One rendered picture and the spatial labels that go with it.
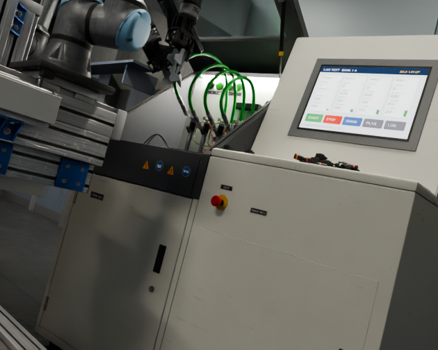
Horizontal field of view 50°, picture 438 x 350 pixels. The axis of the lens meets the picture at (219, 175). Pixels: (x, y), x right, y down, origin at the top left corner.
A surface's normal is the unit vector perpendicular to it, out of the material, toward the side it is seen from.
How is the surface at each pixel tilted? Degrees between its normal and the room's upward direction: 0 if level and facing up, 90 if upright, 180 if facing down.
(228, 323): 90
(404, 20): 90
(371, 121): 76
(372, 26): 90
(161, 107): 90
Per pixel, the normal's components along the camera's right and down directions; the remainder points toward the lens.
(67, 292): -0.58, -0.20
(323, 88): -0.50, -0.42
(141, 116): 0.78, 0.16
